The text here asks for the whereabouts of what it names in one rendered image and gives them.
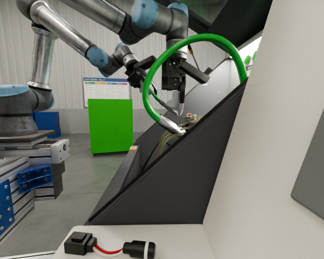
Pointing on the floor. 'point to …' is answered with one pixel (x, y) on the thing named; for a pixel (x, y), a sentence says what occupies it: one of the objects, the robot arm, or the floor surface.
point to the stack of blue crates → (48, 122)
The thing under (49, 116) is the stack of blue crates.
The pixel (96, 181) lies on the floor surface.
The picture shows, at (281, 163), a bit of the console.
